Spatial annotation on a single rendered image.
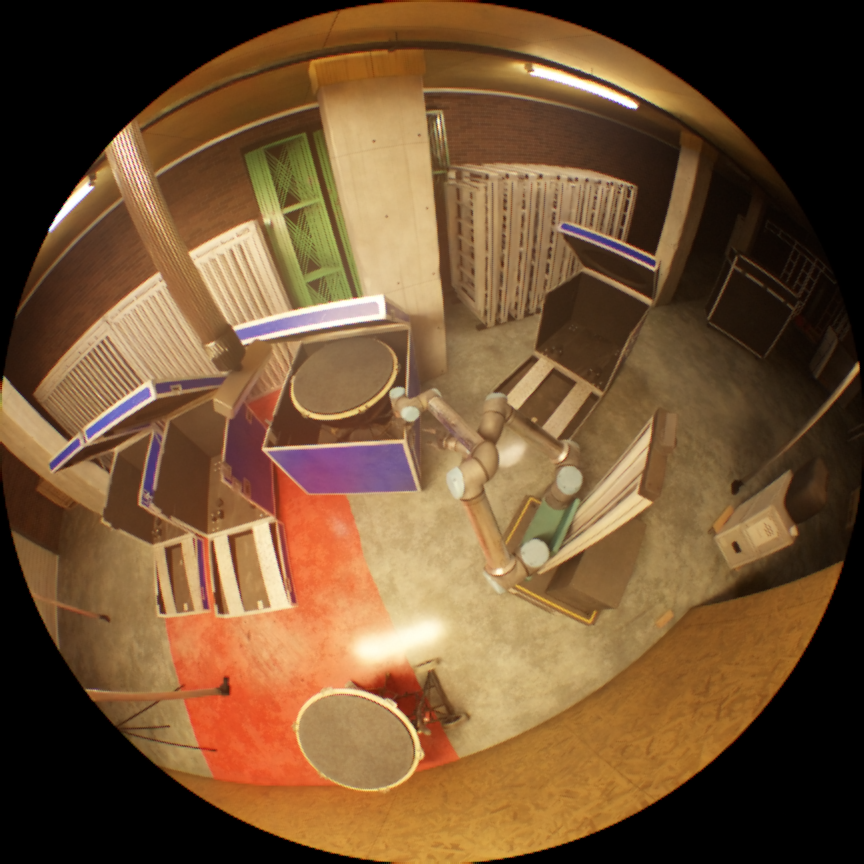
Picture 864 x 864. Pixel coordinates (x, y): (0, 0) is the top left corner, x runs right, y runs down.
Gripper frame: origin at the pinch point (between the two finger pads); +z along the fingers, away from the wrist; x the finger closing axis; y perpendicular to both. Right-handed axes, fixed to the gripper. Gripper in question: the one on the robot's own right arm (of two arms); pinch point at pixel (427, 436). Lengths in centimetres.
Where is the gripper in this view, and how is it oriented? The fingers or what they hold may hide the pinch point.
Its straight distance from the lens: 203.0
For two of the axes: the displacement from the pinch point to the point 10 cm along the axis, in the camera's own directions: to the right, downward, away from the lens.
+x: 1.3, 7.0, 7.0
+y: -4.7, 6.6, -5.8
